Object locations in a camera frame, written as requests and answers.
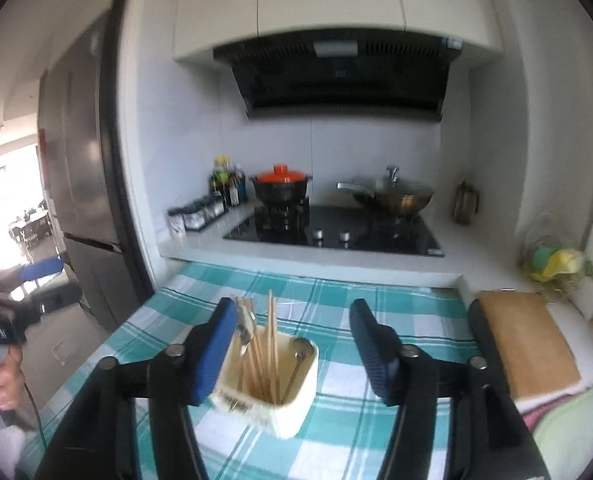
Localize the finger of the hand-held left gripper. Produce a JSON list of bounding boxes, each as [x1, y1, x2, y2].
[[30, 282, 84, 314], [18, 255, 66, 284]]

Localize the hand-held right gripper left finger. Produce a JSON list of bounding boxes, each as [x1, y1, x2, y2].
[[36, 297, 240, 480]]

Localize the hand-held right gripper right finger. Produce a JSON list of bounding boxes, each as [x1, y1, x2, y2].
[[349, 298, 552, 480]]

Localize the metal spoon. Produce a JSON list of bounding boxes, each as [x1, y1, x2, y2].
[[235, 307, 258, 357], [278, 337, 313, 404]]

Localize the bundle of wooden chopsticks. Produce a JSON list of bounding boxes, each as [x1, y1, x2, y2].
[[230, 288, 290, 406]]

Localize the cream utensil holder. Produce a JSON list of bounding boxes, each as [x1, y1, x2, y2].
[[210, 324, 320, 440]]

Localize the person's left hand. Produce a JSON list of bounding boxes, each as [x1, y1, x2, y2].
[[0, 342, 26, 412]]

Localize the dining table with chairs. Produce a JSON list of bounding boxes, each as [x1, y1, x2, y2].
[[8, 209, 53, 252]]

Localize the teal checkered tablecloth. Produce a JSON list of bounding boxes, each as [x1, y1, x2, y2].
[[18, 262, 485, 480]]

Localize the grey refrigerator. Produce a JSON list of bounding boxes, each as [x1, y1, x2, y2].
[[36, 24, 153, 334]]

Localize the black gas stove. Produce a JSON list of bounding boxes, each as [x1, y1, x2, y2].
[[222, 202, 447, 259]]

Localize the spice jar rack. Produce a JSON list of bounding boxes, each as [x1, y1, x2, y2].
[[168, 194, 229, 234]]

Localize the wooden cutting board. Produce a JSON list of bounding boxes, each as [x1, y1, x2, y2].
[[477, 290, 582, 400]]

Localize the dark wok with lid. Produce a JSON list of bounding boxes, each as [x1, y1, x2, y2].
[[335, 164, 436, 217]]

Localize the dark sauce bottle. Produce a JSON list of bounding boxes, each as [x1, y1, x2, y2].
[[229, 162, 250, 208]]

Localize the pink cloth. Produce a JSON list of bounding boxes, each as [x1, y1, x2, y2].
[[518, 392, 578, 430]]

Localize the yellow cap sauce bottle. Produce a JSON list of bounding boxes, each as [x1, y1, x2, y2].
[[210, 155, 233, 202]]

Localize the black pot with red lid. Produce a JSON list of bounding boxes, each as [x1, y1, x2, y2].
[[250, 163, 313, 206]]

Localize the plastic bag with sponges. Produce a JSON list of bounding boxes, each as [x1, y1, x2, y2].
[[521, 214, 593, 304]]

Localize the light green plate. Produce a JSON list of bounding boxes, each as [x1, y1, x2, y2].
[[531, 382, 593, 480]]

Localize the black range hood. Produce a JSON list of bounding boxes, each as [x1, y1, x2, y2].
[[212, 34, 465, 122]]

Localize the cream upper cabinets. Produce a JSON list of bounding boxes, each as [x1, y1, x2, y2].
[[173, 0, 505, 66]]

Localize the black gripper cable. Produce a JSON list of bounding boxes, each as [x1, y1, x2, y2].
[[22, 382, 48, 448]]

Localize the dark door frame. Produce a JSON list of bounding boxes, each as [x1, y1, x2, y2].
[[98, 0, 158, 307]]

